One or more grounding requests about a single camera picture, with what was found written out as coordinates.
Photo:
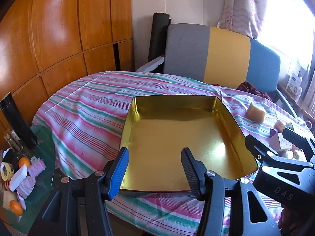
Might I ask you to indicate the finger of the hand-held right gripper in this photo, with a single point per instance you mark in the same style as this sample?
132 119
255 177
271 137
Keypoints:
299 141
256 147

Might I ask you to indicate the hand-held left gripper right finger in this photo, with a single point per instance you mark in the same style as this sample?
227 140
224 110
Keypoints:
190 177

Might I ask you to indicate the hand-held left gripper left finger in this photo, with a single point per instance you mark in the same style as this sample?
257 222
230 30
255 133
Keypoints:
120 174

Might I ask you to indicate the maroon gift box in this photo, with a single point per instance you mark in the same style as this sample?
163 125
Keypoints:
172 140

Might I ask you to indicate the person's right hand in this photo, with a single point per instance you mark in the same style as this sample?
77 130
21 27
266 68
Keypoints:
286 221

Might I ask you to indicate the white mug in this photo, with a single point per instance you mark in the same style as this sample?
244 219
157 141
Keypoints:
306 123

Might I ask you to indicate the small white carton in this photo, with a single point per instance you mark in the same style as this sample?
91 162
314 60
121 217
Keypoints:
279 141

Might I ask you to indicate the purple foil wrapper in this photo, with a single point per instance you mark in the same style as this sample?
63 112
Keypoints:
273 132

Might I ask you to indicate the wooden desk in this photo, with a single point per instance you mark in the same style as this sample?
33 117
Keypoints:
302 108

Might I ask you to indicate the large yellow sponge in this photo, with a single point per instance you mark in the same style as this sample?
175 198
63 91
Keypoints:
256 113

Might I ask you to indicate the white cardboard box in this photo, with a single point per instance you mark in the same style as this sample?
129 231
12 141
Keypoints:
294 83

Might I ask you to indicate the dark red cloth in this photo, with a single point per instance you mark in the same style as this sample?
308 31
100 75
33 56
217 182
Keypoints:
251 88

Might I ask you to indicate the striped tablecloth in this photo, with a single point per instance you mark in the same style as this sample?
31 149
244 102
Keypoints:
86 115

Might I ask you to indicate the green glass side table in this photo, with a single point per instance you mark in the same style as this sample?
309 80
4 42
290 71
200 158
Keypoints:
44 152

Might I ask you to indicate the pink striped packet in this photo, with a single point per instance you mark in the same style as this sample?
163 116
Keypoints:
26 188
37 169

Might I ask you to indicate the orange fruit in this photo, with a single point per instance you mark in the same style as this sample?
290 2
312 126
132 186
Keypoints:
16 207
24 162

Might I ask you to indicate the grey yellow blue chair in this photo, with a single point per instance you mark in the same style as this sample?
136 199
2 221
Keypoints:
228 54

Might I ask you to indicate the white plastic case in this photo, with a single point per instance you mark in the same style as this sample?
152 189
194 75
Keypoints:
18 179

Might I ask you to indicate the glass bottle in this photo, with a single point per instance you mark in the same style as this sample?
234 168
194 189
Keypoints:
13 140

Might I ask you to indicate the yellow bands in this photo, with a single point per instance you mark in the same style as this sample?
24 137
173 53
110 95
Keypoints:
7 172

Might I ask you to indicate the white foam piece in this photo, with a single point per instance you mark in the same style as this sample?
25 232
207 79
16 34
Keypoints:
152 64

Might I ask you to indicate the black thermos flask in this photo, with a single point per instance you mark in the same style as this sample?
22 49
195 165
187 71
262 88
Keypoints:
17 120

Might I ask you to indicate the window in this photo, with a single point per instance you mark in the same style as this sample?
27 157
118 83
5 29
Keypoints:
290 17

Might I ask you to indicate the pale patterned curtain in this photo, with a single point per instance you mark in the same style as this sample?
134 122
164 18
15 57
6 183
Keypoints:
241 9

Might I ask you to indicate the black rolled mat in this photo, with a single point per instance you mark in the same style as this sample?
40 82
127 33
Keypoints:
157 36

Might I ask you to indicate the wooden wardrobe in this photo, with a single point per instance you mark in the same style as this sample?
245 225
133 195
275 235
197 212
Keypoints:
61 29

